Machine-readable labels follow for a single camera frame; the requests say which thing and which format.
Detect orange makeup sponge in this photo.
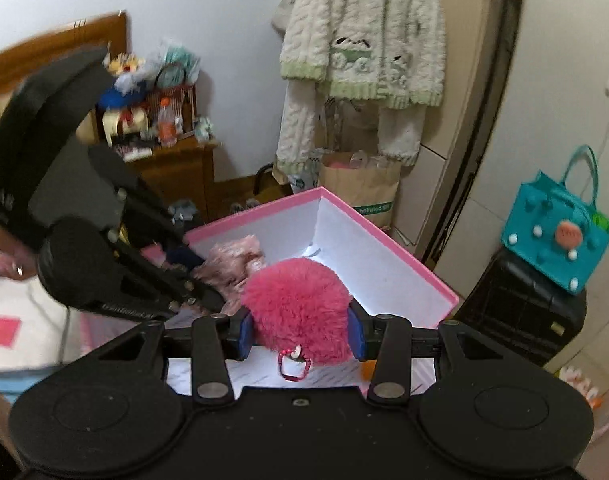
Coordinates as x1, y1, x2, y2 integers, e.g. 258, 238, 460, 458
361, 360, 376, 382

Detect pink floral cloth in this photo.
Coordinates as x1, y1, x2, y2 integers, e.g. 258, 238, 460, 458
193, 235, 266, 315

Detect pink fluffy pompom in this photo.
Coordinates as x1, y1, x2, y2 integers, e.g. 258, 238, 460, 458
242, 258, 352, 365

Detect person's left hand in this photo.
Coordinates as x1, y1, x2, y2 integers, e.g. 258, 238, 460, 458
0, 226, 36, 281

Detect pink storage box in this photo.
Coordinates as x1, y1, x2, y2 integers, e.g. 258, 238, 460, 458
82, 186, 461, 396

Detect brown wooden nightstand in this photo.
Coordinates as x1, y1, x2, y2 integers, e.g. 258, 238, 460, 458
126, 136, 219, 222

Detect black suitcase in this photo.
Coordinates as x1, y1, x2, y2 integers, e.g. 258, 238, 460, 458
454, 248, 587, 366

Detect brown paper bag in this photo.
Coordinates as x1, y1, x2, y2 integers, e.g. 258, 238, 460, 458
319, 151, 401, 231

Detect teal felt handbag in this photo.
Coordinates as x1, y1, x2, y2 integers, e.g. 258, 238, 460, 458
501, 144, 609, 295

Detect cream knitted cardigan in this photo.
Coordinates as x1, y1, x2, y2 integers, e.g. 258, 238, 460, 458
275, 0, 447, 174

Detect beige wardrobe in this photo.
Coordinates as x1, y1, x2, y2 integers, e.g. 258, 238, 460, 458
434, 0, 609, 376

